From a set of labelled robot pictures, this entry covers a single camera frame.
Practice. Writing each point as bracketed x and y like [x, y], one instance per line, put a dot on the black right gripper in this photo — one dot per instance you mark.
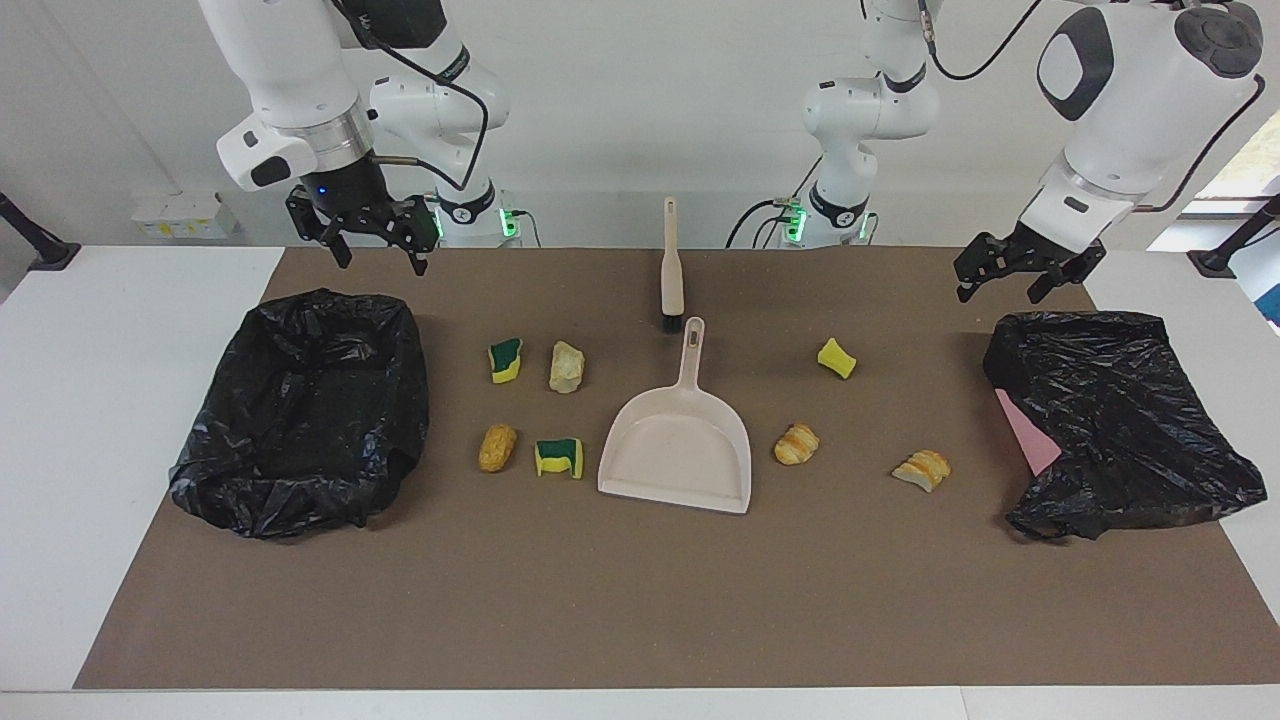
[350, 195]

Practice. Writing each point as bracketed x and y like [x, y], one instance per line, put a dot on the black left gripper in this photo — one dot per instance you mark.
[1040, 248]

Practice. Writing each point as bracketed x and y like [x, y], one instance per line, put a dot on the green yellow sponge piece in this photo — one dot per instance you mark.
[505, 362]

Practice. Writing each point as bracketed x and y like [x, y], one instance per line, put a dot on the plain yellow sponge piece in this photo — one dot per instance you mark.
[836, 359]

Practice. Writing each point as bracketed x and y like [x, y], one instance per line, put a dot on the wide pale flaky pastry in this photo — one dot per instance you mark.
[921, 470]

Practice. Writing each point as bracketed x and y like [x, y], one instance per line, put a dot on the pale beige bread chunk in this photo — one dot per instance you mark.
[566, 367]

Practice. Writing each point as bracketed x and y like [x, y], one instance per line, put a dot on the small orange striped croissant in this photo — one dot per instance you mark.
[796, 444]

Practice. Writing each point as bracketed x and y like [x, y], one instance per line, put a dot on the notched green yellow sponge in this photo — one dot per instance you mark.
[558, 458]

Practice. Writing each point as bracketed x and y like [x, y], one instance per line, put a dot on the beige brush with black bristles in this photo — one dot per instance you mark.
[672, 270]

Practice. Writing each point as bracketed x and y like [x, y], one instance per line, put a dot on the beige plastic dustpan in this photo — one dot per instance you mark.
[680, 450]

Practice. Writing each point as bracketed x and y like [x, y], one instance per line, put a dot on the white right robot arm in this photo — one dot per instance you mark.
[290, 60]

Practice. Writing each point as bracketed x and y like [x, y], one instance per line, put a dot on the pink bin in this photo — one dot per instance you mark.
[1030, 435]

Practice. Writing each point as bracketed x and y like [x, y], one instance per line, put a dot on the crumpled black trash bag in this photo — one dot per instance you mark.
[1130, 420]

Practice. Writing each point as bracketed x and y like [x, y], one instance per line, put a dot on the open black bag-lined bin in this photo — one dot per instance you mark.
[300, 420]

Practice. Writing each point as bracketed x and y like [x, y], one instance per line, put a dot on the black clamp stand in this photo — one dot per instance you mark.
[1225, 255]
[45, 250]

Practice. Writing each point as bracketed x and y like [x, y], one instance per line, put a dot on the brown table mat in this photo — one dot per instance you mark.
[640, 600]

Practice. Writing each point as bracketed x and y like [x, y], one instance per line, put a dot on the white wall socket box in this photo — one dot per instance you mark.
[185, 216]

